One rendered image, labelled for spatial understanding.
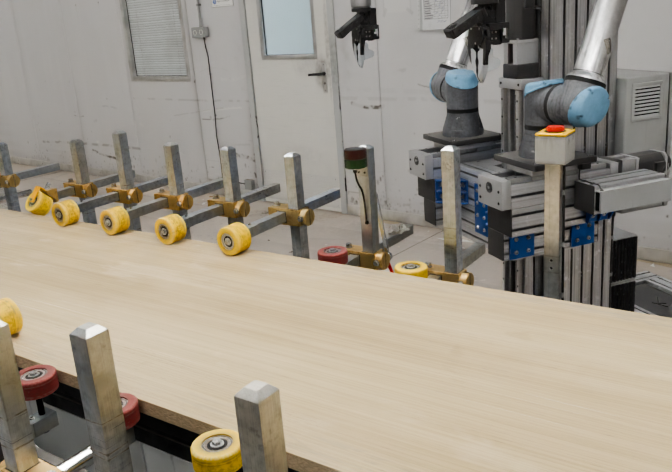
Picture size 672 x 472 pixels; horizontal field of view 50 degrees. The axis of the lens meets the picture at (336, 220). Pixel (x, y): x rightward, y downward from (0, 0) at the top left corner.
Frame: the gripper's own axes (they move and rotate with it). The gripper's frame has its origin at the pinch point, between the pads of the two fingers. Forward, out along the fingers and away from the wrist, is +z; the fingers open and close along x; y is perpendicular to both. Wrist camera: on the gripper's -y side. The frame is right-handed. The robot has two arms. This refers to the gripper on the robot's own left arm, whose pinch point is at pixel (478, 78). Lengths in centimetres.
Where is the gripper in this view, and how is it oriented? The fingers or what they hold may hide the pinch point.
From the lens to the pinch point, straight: 196.9
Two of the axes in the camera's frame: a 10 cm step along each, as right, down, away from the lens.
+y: 9.4, -1.6, 3.1
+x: -3.5, -2.4, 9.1
